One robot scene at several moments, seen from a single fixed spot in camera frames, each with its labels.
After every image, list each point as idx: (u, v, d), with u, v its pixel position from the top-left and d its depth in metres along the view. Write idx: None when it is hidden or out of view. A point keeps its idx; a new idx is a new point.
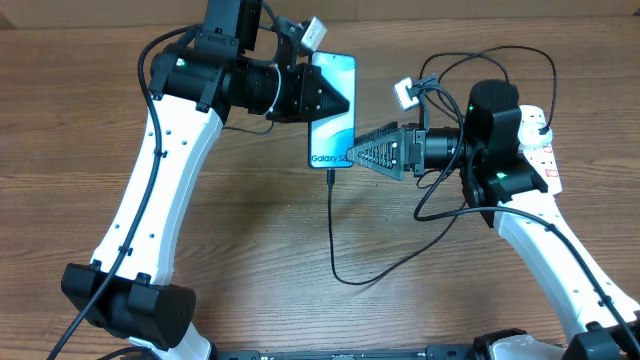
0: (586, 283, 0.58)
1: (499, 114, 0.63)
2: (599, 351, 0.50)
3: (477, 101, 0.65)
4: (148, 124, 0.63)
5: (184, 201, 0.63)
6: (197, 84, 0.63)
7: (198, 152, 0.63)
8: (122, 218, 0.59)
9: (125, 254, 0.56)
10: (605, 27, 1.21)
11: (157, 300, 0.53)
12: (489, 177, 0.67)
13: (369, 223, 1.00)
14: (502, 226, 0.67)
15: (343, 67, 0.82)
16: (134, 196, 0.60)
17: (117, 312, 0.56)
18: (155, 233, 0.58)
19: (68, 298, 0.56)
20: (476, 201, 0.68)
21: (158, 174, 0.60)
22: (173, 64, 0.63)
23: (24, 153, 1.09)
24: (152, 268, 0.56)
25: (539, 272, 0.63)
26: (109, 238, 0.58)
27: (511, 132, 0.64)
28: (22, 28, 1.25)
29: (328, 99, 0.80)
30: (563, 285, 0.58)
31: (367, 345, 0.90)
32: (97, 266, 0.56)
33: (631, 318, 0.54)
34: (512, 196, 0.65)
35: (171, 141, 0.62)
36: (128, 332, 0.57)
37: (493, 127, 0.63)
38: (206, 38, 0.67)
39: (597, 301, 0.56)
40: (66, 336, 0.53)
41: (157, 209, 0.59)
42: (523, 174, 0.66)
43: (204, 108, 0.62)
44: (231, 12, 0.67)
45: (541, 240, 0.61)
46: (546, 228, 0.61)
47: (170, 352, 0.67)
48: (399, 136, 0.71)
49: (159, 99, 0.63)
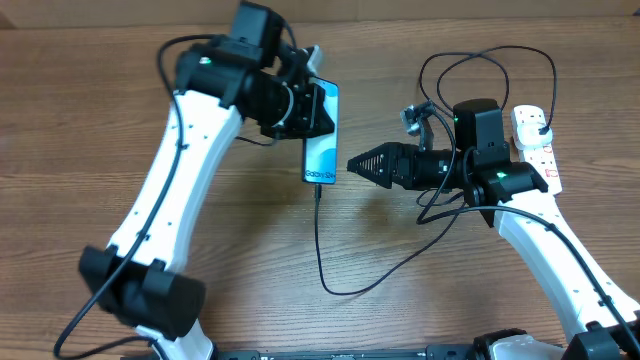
0: (587, 283, 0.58)
1: (480, 114, 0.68)
2: (599, 350, 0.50)
3: (460, 110, 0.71)
4: (171, 118, 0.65)
5: (199, 195, 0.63)
6: (221, 80, 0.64)
7: (216, 148, 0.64)
8: (142, 204, 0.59)
9: (143, 238, 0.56)
10: (604, 27, 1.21)
11: (172, 284, 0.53)
12: (489, 177, 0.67)
13: (369, 224, 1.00)
14: (501, 226, 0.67)
15: (329, 93, 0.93)
16: (154, 185, 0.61)
17: (128, 297, 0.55)
18: (173, 221, 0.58)
19: (83, 277, 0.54)
20: (475, 200, 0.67)
21: (178, 166, 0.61)
22: (198, 62, 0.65)
23: (24, 152, 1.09)
24: (168, 253, 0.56)
25: (539, 272, 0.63)
26: (128, 223, 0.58)
27: (496, 132, 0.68)
28: (21, 28, 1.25)
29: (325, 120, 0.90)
30: (564, 285, 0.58)
31: (367, 345, 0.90)
32: (114, 249, 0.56)
33: (632, 318, 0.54)
34: (512, 196, 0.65)
35: (193, 134, 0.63)
36: (137, 318, 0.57)
37: (476, 126, 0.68)
38: (230, 45, 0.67)
39: (597, 300, 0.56)
40: (77, 317, 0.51)
41: (176, 200, 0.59)
42: (523, 174, 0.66)
43: (227, 105, 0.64)
44: (257, 22, 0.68)
45: (541, 239, 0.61)
46: (546, 228, 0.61)
47: (175, 344, 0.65)
48: (387, 150, 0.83)
49: (183, 94, 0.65)
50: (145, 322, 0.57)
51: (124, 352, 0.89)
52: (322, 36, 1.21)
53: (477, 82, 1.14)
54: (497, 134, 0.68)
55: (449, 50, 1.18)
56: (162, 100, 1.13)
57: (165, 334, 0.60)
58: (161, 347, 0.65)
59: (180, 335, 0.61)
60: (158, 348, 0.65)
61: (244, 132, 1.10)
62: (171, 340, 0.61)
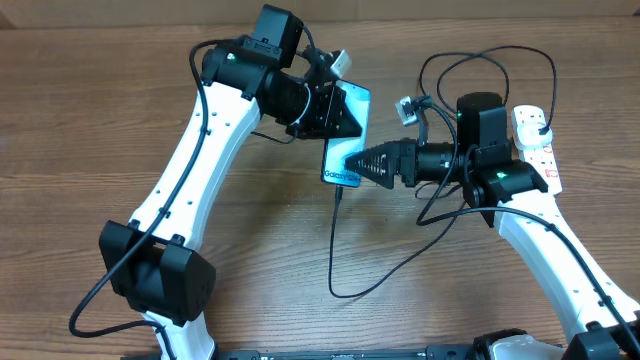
0: (587, 283, 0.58)
1: (485, 112, 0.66)
2: (599, 351, 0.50)
3: (465, 106, 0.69)
4: (196, 105, 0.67)
5: (217, 182, 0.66)
6: (243, 74, 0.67)
7: (236, 136, 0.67)
8: (164, 184, 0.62)
9: (164, 214, 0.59)
10: (605, 27, 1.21)
11: (190, 260, 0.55)
12: (489, 177, 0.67)
13: (369, 224, 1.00)
14: (501, 226, 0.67)
15: (358, 97, 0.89)
16: (177, 167, 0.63)
17: (142, 276, 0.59)
18: (193, 201, 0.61)
19: (104, 253, 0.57)
20: (475, 201, 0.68)
21: (201, 151, 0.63)
22: (224, 58, 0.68)
23: (24, 152, 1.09)
24: (187, 231, 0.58)
25: (539, 272, 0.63)
26: (150, 201, 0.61)
27: (500, 131, 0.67)
28: (22, 28, 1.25)
29: (346, 123, 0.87)
30: (564, 284, 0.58)
31: (367, 345, 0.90)
32: (135, 224, 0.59)
33: (632, 318, 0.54)
34: (512, 196, 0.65)
35: (216, 121, 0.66)
36: (150, 299, 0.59)
37: (480, 124, 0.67)
38: (253, 46, 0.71)
39: (597, 300, 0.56)
40: (96, 289, 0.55)
41: (198, 182, 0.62)
42: (522, 174, 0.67)
43: (249, 97, 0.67)
44: (280, 23, 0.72)
45: (541, 240, 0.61)
46: (546, 228, 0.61)
47: (182, 334, 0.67)
48: (390, 149, 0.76)
49: (209, 85, 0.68)
50: (157, 305, 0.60)
51: (125, 352, 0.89)
52: (322, 36, 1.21)
53: (478, 82, 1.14)
54: (501, 133, 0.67)
55: (449, 50, 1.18)
56: (162, 100, 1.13)
57: (175, 319, 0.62)
58: (166, 336, 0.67)
59: (190, 320, 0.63)
60: (163, 336, 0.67)
61: None
62: (178, 326, 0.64)
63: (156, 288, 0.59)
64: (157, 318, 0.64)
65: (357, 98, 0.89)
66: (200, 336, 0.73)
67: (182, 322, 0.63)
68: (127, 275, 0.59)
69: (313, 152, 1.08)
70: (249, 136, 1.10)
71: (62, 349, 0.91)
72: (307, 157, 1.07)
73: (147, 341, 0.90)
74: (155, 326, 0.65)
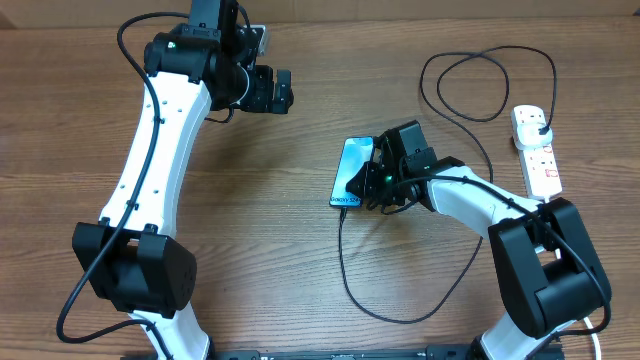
0: (495, 198, 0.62)
1: (404, 130, 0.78)
2: (511, 235, 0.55)
3: (391, 133, 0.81)
4: (146, 97, 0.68)
5: (181, 168, 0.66)
6: (187, 61, 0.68)
7: (191, 122, 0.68)
8: (127, 179, 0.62)
9: (133, 207, 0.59)
10: (605, 27, 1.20)
11: (166, 246, 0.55)
12: (420, 173, 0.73)
13: (368, 222, 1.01)
14: (438, 203, 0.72)
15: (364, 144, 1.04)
16: (137, 159, 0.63)
17: (121, 273, 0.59)
18: (159, 189, 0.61)
19: (78, 256, 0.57)
20: (414, 195, 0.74)
21: (158, 139, 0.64)
22: (165, 48, 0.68)
23: (25, 152, 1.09)
24: (159, 218, 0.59)
25: (470, 219, 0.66)
26: (116, 197, 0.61)
27: (418, 142, 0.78)
28: (19, 27, 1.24)
29: (288, 97, 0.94)
30: (482, 211, 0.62)
31: (367, 345, 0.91)
32: (106, 221, 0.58)
33: (536, 209, 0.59)
34: (436, 174, 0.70)
35: (168, 109, 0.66)
36: (133, 296, 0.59)
37: (401, 139, 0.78)
38: (191, 32, 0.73)
39: (504, 206, 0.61)
40: (74, 296, 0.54)
41: (160, 168, 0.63)
42: (444, 164, 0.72)
43: (196, 81, 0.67)
44: (214, 7, 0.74)
45: (460, 192, 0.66)
46: (461, 182, 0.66)
47: (174, 328, 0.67)
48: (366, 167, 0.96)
49: (154, 76, 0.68)
50: (141, 302, 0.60)
51: (124, 352, 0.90)
52: (322, 36, 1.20)
53: (477, 83, 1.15)
54: (421, 141, 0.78)
55: (449, 50, 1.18)
56: None
57: (164, 313, 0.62)
58: (158, 333, 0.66)
59: (176, 312, 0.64)
60: (155, 333, 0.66)
61: (245, 131, 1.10)
62: (167, 319, 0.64)
63: (138, 284, 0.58)
64: (144, 315, 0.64)
65: (362, 145, 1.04)
66: (192, 330, 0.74)
67: (171, 314, 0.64)
68: (106, 275, 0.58)
69: (310, 150, 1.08)
70: (248, 135, 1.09)
71: (63, 349, 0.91)
72: (305, 156, 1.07)
73: (146, 341, 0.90)
74: (144, 324, 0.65)
